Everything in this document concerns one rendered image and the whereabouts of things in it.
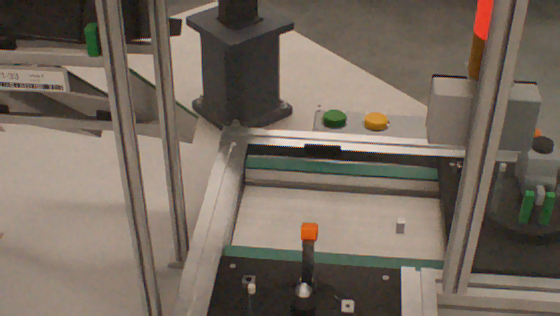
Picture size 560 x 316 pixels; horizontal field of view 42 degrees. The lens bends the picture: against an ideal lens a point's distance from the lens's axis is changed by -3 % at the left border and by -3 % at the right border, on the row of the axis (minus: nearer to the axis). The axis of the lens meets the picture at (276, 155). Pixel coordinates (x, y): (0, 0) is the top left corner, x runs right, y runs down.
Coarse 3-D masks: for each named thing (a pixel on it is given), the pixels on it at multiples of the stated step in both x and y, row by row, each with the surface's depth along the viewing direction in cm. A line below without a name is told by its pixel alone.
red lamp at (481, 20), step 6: (480, 0) 76; (486, 0) 75; (480, 6) 76; (486, 6) 75; (480, 12) 76; (486, 12) 76; (480, 18) 77; (486, 18) 76; (480, 24) 77; (486, 24) 76; (474, 30) 79; (480, 30) 77; (486, 30) 77; (480, 36) 78; (486, 36) 77
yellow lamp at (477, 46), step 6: (474, 36) 79; (474, 42) 79; (480, 42) 78; (474, 48) 79; (480, 48) 78; (474, 54) 79; (480, 54) 78; (474, 60) 80; (480, 60) 79; (468, 66) 81; (474, 66) 80; (480, 66) 79; (468, 72) 81; (474, 72) 80; (474, 78) 80
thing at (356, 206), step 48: (288, 192) 119; (336, 192) 119; (384, 192) 120; (432, 192) 119; (240, 240) 111; (288, 240) 111; (336, 240) 110; (384, 240) 110; (432, 240) 110; (480, 288) 97
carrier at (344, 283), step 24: (240, 264) 99; (264, 264) 99; (288, 264) 99; (216, 288) 95; (240, 288) 95; (264, 288) 95; (288, 288) 93; (312, 288) 92; (336, 288) 93; (360, 288) 95; (384, 288) 95; (216, 312) 92; (240, 312) 92; (264, 312) 90; (288, 312) 90; (312, 312) 86; (336, 312) 90; (360, 312) 92; (384, 312) 92
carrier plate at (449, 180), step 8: (440, 160) 117; (448, 160) 117; (456, 160) 117; (440, 168) 116; (448, 168) 116; (440, 176) 114; (448, 176) 114; (456, 176) 114; (440, 184) 113; (448, 184) 112; (456, 184) 112; (440, 192) 113; (448, 192) 111; (456, 192) 111; (440, 200) 111; (448, 200) 109; (448, 208) 108; (448, 216) 107; (448, 224) 105; (448, 232) 104
